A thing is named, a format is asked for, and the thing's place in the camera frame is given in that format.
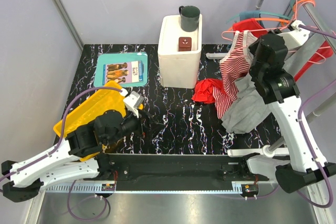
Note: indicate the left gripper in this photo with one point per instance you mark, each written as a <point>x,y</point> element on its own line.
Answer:
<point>153,126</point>

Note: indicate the grey tank top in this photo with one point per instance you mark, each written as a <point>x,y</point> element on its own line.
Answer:
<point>248,111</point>

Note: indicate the pink wire hanger front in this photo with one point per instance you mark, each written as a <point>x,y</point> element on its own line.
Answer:
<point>321,54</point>

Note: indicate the pink wire hanger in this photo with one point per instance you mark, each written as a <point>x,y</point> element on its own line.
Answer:
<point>321,54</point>
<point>244,35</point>

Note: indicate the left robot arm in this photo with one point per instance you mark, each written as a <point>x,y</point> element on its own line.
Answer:
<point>81,155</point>

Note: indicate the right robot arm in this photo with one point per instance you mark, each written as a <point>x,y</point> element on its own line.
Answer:
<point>280,93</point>

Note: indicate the red white striped tank top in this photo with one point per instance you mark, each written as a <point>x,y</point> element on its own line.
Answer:
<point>233,66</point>

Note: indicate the teal plastic hanger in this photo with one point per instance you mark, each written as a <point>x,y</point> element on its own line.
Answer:
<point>263,13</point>

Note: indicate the orange plastic hanger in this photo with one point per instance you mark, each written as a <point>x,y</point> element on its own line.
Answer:
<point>278,19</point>

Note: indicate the yellow plastic basket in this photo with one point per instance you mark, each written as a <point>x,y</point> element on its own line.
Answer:
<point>93,107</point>

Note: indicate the dog picture book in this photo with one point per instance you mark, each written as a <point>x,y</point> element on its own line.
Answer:
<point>123,73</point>

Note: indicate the teal tray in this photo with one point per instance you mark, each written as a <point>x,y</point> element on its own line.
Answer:
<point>105,59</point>

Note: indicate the white foam box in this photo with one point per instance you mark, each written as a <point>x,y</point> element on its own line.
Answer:
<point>178,69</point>

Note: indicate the crumpled red cloth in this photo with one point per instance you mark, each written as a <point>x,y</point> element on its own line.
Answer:
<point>203,91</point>

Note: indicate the brown square box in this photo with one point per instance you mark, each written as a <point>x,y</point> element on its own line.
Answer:
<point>185,44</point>

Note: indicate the dark green mug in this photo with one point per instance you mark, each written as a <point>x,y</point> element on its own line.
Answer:
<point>189,18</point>

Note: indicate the white rack foot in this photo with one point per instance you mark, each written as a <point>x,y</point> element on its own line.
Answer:
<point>282,151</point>

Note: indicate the metal clothes rack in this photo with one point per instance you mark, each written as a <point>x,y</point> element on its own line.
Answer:
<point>321,118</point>

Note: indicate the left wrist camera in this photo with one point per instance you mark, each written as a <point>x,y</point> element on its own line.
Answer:
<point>133,103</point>

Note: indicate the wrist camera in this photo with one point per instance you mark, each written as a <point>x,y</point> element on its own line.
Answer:
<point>296,37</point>
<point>133,103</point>

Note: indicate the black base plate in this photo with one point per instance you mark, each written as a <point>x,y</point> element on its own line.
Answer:
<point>149,173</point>

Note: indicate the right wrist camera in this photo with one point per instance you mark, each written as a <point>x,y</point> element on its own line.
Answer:
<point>296,37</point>

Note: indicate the pink wire hanger rear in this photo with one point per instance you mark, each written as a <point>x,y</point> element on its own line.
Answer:
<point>244,35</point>

